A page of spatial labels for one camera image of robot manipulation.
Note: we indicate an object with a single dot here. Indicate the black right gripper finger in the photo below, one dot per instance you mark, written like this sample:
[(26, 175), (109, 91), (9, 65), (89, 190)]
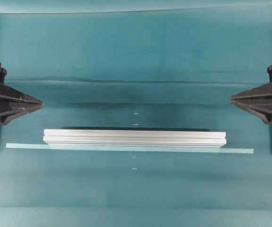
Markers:
[(261, 92), (264, 112)]

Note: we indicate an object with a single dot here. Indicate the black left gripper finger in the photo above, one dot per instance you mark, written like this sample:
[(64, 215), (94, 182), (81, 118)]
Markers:
[(7, 93), (11, 111)]

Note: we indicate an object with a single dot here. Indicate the silver aluminium extrusion rail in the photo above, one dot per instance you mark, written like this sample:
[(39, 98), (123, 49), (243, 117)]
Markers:
[(138, 138)]

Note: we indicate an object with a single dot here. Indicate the teal table cloth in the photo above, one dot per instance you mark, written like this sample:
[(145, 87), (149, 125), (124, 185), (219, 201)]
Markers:
[(172, 69)]

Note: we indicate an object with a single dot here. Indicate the light blue tape strip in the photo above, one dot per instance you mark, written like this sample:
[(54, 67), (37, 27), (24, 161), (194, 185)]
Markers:
[(131, 149)]

